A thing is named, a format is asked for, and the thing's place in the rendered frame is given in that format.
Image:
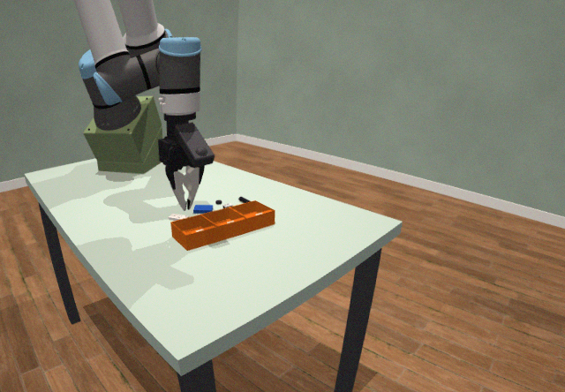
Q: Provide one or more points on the white domino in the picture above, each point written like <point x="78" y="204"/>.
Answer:
<point x="175" y="217"/>

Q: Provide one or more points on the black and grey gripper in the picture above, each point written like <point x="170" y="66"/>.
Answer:
<point x="178" y="158"/>

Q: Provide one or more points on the orange rack of bins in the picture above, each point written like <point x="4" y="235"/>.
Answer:
<point x="252" y="216"/>

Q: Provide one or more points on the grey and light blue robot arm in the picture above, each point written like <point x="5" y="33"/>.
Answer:
<point x="121" y="70"/>

